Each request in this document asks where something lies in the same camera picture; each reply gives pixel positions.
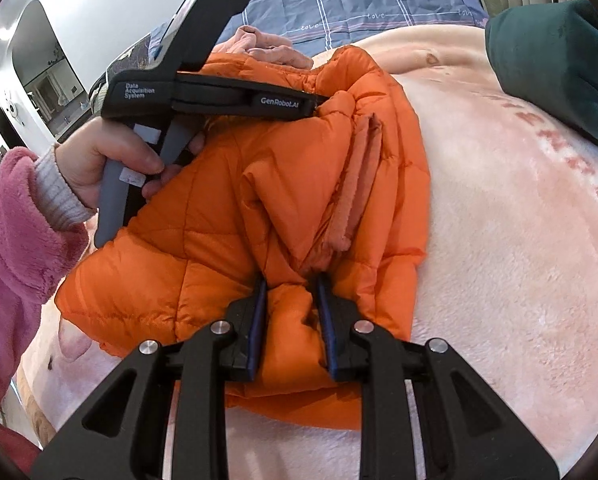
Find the person's dark red clothing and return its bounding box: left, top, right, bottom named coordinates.
left=0, top=412, right=44, bottom=476

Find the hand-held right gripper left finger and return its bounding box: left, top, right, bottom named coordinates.
left=30, top=280, right=268, bottom=480

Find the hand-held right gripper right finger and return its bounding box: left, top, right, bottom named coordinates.
left=315, top=275, right=562, bottom=480

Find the pink crumpled garment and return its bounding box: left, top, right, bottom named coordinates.
left=218, top=25, right=314, bottom=70

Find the pink fleece blanket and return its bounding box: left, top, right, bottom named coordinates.
left=14, top=25, right=598, bottom=480

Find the person's left forearm pink sleeve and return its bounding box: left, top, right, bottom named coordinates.
left=0, top=146, right=97, bottom=416

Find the orange puffer jacket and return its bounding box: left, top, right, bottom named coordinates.
left=55, top=46, right=432, bottom=431

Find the person's left hand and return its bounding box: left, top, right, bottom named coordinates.
left=54, top=119, right=206, bottom=211

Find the blue plaid quilt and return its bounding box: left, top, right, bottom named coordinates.
left=86, top=0, right=490, bottom=111

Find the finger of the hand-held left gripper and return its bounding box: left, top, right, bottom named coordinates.
left=173, top=71, right=332, bottom=122

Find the dark green garment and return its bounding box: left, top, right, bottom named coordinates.
left=485, top=0, right=598, bottom=148

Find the arched wall mirror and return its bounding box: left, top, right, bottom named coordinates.
left=10, top=1, right=87, bottom=138

